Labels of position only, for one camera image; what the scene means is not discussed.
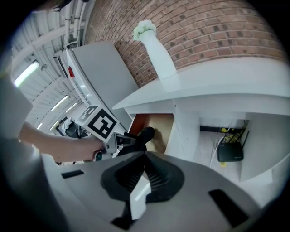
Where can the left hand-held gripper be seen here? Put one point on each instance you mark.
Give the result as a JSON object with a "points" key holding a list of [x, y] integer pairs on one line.
{"points": [[102, 124]]}

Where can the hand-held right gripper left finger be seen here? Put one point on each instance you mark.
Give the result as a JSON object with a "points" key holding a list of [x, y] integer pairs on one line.
{"points": [[95, 199]]}

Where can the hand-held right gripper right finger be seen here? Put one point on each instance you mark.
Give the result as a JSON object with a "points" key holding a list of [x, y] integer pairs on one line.
{"points": [[194, 181]]}

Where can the wooden drawer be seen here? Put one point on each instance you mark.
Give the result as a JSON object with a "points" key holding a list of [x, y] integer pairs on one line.
{"points": [[162, 127]]}

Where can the person's left forearm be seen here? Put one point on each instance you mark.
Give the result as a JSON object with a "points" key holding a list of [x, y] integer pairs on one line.
{"points": [[49, 142]]}

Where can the white desk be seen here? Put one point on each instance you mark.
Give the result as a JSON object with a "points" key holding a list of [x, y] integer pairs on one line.
{"points": [[226, 74]]}

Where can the person's left hand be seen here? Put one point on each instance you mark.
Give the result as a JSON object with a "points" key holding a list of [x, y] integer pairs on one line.
{"points": [[90, 149]]}

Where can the black router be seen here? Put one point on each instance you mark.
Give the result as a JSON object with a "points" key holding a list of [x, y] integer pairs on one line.
{"points": [[230, 154]]}

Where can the black office chair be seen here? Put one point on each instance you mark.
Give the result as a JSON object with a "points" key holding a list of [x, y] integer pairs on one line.
{"points": [[72, 131]]}

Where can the white ceiling light tube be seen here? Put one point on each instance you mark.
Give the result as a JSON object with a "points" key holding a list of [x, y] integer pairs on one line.
{"points": [[60, 103], [26, 73], [71, 107]]}

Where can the grey refrigerator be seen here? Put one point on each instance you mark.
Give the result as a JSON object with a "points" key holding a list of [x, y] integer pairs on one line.
{"points": [[104, 74]]}

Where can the white ribbed vase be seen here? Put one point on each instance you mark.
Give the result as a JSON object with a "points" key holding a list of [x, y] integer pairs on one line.
{"points": [[160, 59]]}

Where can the red paper tag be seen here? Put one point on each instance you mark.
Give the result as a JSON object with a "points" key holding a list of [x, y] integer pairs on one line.
{"points": [[71, 72]]}

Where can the white ceiling pipes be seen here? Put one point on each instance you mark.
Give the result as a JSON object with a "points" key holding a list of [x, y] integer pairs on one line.
{"points": [[73, 20]]}

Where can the white wall air conditioner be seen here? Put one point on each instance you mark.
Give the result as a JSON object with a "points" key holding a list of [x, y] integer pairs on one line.
{"points": [[60, 65]]}

